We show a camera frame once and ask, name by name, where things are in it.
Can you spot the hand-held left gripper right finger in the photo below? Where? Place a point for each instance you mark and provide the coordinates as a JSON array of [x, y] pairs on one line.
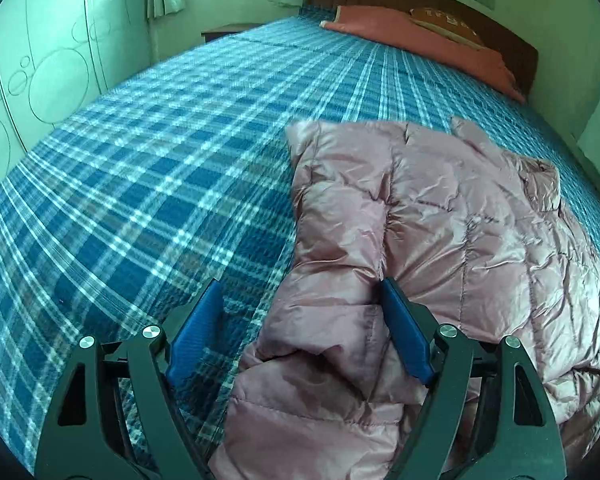
[[405, 330]]

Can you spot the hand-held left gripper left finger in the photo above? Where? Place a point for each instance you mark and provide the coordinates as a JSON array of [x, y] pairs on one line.
[[196, 329]]

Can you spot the pink puffer jacket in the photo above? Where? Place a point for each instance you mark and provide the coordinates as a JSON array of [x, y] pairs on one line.
[[455, 220]]

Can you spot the blue plaid bed sheet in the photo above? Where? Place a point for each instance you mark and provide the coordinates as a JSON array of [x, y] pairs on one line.
[[155, 160]]

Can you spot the wooden nightstand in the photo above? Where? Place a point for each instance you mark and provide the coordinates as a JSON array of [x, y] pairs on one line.
[[225, 31]]

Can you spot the pink pillow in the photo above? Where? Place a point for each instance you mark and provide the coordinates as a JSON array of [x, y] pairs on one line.
[[395, 27]]

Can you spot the brown printed cushion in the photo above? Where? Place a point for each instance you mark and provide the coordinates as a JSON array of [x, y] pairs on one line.
[[447, 22]]

